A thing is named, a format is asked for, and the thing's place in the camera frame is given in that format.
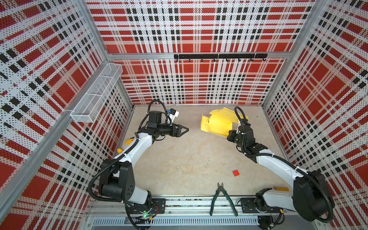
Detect yellow paper box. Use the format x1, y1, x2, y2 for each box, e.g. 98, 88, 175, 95
200, 106, 250, 138

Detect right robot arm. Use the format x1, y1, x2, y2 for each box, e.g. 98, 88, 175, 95
227, 106, 335, 223

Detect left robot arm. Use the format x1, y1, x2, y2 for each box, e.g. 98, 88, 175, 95
87, 99, 189, 209

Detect small red square block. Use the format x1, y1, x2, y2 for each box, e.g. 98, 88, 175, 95
232, 170, 240, 177

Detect yellow plush toy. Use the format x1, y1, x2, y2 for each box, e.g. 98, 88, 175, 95
117, 138, 135, 154

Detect yellow card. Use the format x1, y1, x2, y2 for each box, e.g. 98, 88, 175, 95
273, 186, 290, 192

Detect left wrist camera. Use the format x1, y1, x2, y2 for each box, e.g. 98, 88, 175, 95
167, 108, 179, 120

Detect green handled pliers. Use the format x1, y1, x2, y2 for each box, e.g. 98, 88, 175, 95
209, 182, 239, 217

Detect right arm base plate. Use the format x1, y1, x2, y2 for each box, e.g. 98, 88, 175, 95
240, 197, 280, 214

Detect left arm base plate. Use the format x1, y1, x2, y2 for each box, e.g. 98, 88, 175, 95
128, 198, 166, 215

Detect black hook rail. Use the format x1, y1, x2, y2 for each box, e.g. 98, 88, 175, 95
173, 53, 268, 60

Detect white wire mesh basket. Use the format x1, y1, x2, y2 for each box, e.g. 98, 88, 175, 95
71, 63, 122, 123

